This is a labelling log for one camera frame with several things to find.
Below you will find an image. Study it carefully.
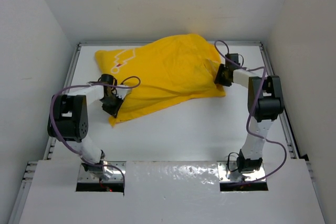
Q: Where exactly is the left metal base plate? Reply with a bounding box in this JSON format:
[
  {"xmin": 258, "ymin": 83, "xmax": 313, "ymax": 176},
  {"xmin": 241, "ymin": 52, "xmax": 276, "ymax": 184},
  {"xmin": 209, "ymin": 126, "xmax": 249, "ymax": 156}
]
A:
[{"xmin": 78, "ymin": 161, "xmax": 125, "ymax": 183}]

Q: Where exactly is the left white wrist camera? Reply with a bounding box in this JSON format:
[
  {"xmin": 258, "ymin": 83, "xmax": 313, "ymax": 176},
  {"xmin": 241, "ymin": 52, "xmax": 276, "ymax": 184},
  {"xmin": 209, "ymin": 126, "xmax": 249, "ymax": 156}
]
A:
[{"xmin": 115, "ymin": 87, "xmax": 132, "ymax": 100}]

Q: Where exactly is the purple cable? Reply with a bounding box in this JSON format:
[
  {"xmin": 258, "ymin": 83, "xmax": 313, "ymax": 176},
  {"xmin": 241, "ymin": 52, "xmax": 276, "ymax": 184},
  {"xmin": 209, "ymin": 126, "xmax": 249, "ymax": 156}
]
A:
[
  {"xmin": 50, "ymin": 76, "xmax": 141, "ymax": 190},
  {"xmin": 214, "ymin": 40, "xmax": 287, "ymax": 185}
]

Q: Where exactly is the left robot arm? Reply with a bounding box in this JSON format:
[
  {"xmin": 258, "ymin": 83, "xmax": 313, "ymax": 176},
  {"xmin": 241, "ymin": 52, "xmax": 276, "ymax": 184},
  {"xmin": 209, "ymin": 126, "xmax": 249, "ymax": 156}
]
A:
[{"xmin": 47, "ymin": 74, "xmax": 131, "ymax": 178}]

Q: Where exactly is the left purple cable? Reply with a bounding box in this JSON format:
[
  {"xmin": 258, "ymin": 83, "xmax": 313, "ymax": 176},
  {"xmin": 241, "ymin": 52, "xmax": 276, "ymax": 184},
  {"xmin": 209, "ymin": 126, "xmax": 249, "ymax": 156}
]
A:
[{"xmin": 50, "ymin": 76, "xmax": 141, "ymax": 190}]

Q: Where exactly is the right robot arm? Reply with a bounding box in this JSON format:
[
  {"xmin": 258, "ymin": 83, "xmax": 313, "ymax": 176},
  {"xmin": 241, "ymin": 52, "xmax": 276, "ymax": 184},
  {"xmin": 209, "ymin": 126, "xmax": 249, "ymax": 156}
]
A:
[{"xmin": 215, "ymin": 54, "xmax": 285, "ymax": 173}]

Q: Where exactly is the yellow pillowcase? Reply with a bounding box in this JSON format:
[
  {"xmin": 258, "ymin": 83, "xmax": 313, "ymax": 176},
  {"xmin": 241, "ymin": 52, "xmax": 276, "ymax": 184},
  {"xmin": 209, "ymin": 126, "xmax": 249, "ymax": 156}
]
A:
[{"xmin": 94, "ymin": 34, "xmax": 226, "ymax": 126}]

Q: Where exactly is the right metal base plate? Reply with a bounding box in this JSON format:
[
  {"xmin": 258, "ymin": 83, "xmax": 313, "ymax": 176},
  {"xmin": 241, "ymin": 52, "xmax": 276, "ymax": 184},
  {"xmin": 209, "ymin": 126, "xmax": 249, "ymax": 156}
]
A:
[{"xmin": 217, "ymin": 161, "xmax": 267, "ymax": 184}]

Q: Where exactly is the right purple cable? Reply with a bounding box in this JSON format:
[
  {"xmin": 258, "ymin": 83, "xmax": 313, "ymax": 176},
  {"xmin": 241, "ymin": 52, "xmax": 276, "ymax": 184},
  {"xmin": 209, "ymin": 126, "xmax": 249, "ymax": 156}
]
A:
[{"xmin": 214, "ymin": 40, "xmax": 287, "ymax": 185}]

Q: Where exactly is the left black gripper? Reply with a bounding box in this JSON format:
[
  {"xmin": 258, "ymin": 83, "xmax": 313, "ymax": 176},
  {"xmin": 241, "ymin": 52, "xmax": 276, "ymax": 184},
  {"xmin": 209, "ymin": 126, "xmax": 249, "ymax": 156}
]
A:
[{"xmin": 100, "ymin": 92, "xmax": 125, "ymax": 118}]

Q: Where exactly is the metal base plate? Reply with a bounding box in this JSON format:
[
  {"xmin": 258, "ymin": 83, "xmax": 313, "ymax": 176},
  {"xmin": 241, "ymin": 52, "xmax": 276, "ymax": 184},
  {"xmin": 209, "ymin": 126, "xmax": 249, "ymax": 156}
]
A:
[
  {"xmin": 217, "ymin": 161, "xmax": 267, "ymax": 184},
  {"xmin": 78, "ymin": 161, "xmax": 125, "ymax": 183}
]

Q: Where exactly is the aluminium table frame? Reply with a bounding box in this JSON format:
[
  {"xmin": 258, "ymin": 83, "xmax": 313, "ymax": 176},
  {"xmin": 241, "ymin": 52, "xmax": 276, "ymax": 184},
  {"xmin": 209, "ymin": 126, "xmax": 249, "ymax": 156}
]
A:
[{"xmin": 7, "ymin": 40, "xmax": 313, "ymax": 224}]

